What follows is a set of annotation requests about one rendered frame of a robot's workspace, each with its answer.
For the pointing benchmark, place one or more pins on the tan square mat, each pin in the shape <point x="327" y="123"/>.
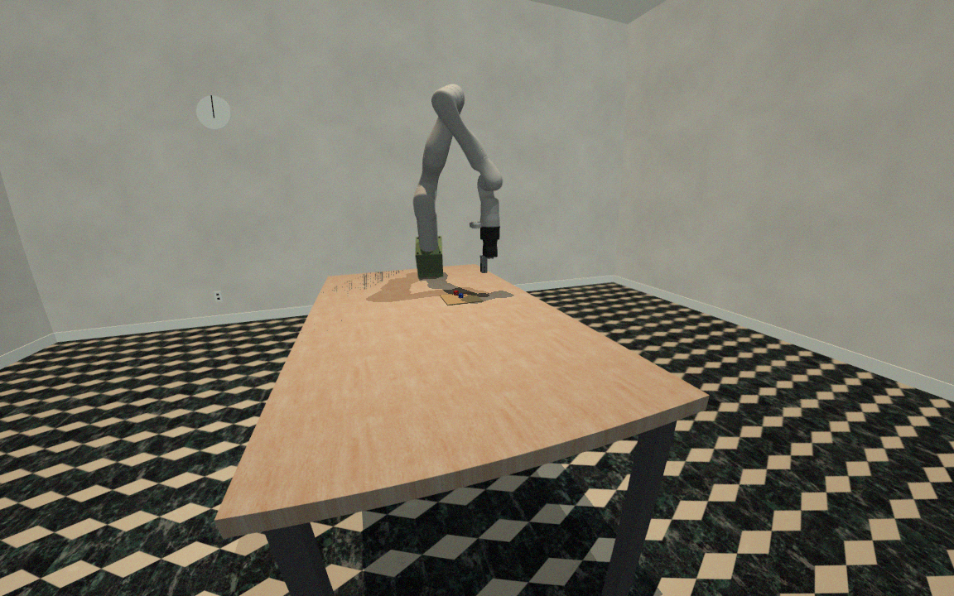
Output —
<point x="469" y="297"/>

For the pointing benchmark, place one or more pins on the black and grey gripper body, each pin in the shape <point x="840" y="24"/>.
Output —
<point x="489" y="233"/>

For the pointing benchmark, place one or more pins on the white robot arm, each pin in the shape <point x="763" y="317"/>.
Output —
<point x="448" y="103"/>

